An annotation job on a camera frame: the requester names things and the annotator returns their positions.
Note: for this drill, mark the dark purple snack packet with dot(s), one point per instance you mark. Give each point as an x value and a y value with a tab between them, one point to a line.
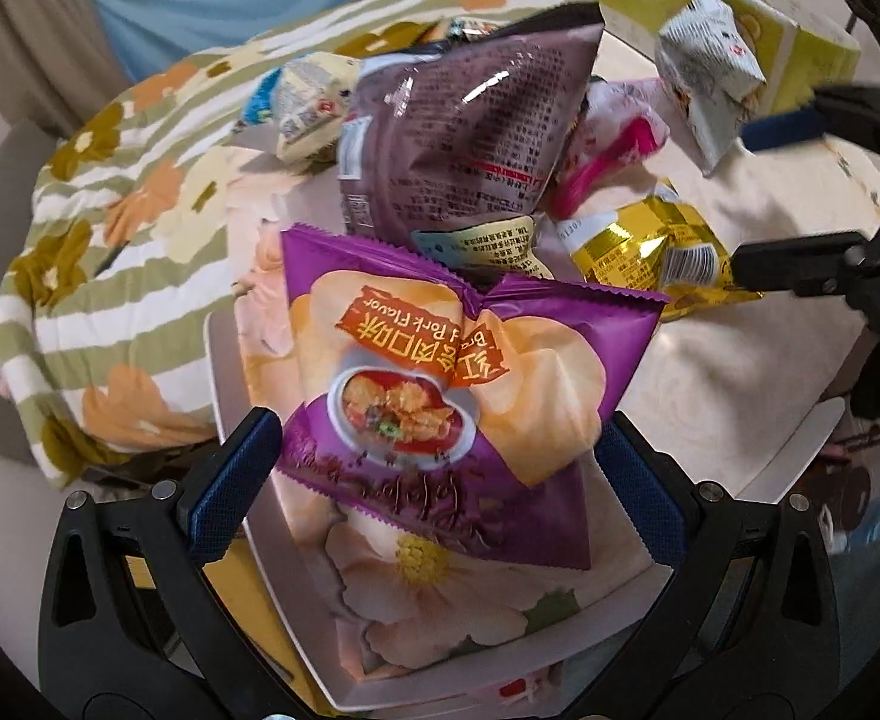
470	120

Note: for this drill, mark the small cream snack packet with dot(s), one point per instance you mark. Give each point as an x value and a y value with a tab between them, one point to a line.
308	101

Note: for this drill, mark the beige curtain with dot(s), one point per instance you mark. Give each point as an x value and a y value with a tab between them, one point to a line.
35	37

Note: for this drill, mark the striped floral blanket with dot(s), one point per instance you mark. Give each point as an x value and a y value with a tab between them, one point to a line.
147	165

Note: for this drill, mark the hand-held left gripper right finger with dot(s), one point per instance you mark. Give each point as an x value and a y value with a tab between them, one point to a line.
638	484

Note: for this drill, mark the pale teal snack packet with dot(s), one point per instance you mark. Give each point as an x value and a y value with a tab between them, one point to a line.
477	247

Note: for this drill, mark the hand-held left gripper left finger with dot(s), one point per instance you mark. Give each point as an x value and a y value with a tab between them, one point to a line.
231	487

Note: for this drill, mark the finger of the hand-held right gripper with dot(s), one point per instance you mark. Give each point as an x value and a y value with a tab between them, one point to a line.
781	127
792	270

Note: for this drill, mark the white grey snack packet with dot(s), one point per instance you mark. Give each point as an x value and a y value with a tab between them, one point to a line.
709	67

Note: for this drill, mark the yellow snack packet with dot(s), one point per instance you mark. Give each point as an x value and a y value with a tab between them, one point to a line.
635	247

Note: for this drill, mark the pink white snack packet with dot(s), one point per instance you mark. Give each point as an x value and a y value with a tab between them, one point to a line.
612	142

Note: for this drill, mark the white tray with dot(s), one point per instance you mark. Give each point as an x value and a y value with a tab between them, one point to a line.
222	390

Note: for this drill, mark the purple chips snack packet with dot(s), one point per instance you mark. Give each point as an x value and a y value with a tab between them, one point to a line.
410	405

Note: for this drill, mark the blue cloth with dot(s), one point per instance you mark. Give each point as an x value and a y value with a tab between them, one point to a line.
222	0

